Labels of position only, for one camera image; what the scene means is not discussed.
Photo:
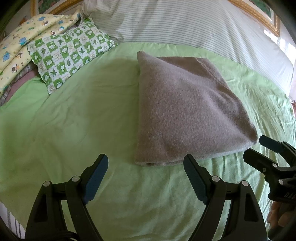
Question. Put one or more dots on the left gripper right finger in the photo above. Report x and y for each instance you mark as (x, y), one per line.
(236, 200)

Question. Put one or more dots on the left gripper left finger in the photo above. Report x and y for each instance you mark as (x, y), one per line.
(59, 211)

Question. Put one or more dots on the beige knit sweater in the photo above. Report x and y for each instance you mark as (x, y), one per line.
(186, 107)

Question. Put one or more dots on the person's right hand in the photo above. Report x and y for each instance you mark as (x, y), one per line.
(276, 219)

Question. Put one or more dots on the green bed sheet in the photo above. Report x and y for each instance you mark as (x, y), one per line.
(56, 136)

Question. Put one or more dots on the mauve folded blanket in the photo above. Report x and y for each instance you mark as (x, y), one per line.
(28, 72)

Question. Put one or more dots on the white striped pillow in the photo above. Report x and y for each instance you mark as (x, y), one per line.
(217, 26)

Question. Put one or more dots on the green patterned small pillow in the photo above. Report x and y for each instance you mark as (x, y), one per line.
(58, 57)

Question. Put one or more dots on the gold framed headboard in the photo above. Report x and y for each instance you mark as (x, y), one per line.
(259, 10)

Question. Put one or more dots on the yellow cartoon print blanket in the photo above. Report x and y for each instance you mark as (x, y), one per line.
(14, 53)

